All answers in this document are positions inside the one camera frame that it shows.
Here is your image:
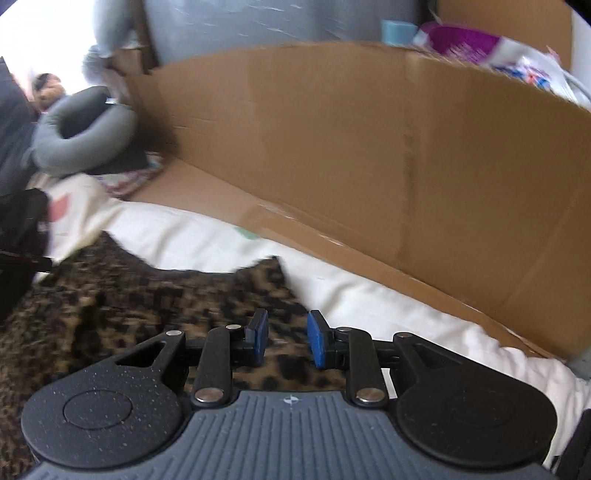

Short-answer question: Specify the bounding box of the bear print blanket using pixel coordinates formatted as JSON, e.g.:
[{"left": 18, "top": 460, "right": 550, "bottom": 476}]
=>
[{"left": 28, "top": 173, "right": 583, "bottom": 464}]

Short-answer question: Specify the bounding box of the flat cardboard sheet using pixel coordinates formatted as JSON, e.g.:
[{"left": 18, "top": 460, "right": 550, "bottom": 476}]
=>
[{"left": 110, "top": 41, "right": 591, "bottom": 361}]

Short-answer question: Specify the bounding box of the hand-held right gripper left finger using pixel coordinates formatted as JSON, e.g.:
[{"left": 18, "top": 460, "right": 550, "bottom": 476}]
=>
[{"left": 115, "top": 308, "right": 269, "bottom": 407}]

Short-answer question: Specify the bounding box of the grey appliance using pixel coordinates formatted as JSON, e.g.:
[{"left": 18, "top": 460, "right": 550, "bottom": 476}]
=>
[{"left": 143, "top": 0, "right": 428, "bottom": 71}]

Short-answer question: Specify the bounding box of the purple and white detergent bag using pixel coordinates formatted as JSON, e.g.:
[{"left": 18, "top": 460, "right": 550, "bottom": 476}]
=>
[{"left": 413, "top": 23, "right": 591, "bottom": 110}]

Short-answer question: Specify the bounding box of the teddy bear toy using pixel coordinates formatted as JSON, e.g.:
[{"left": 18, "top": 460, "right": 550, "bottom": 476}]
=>
[{"left": 32, "top": 73, "right": 64, "bottom": 110}]

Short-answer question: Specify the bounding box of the patterned cloth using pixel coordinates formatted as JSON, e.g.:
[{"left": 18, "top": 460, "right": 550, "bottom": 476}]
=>
[{"left": 88, "top": 148, "right": 163, "bottom": 200}]

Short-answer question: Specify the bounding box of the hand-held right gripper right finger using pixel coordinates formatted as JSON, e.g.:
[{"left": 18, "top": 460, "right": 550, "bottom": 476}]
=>
[{"left": 307, "top": 310, "right": 455, "bottom": 407}]

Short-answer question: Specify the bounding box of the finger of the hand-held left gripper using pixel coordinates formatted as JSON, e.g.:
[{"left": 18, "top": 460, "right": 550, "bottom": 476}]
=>
[{"left": 0, "top": 251, "right": 53, "bottom": 273}]

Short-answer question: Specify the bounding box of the leopard print skirt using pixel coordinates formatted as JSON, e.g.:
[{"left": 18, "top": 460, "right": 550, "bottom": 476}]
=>
[{"left": 0, "top": 231, "right": 352, "bottom": 480}]

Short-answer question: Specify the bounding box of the detergent bottle with blue cap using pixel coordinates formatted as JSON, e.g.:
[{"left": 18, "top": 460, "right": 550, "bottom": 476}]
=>
[{"left": 381, "top": 19, "right": 419, "bottom": 47}]

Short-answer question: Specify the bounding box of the grey neck pillow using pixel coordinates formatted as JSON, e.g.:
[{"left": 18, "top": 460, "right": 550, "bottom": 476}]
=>
[{"left": 23, "top": 85, "right": 139, "bottom": 175}]

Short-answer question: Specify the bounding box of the crumpled black garment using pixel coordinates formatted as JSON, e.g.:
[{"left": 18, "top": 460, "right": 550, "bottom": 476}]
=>
[{"left": 0, "top": 189, "right": 52, "bottom": 315}]

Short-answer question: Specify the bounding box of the dark grey pillow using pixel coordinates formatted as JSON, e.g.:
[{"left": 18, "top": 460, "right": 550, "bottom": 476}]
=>
[{"left": 0, "top": 58, "right": 40, "bottom": 199}]

